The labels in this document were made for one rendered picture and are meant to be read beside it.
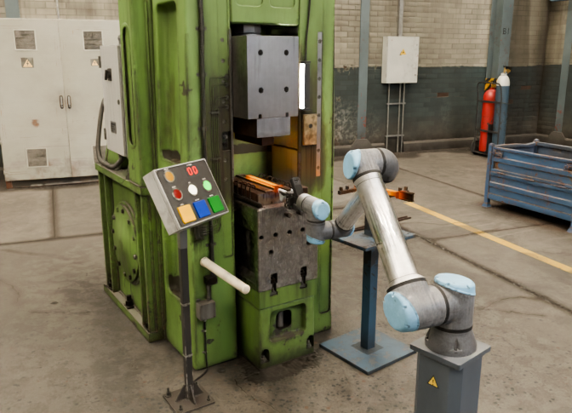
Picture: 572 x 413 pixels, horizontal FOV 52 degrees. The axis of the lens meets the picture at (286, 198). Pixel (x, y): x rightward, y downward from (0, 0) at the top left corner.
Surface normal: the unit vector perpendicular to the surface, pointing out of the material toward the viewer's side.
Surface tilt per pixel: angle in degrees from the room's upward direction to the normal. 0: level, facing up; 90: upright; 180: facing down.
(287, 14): 90
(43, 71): 90
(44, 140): 90
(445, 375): 90
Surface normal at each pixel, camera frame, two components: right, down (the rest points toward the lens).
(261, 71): 0.55, 0.20
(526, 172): -0.88, 0.10
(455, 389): -0.06, 0.24
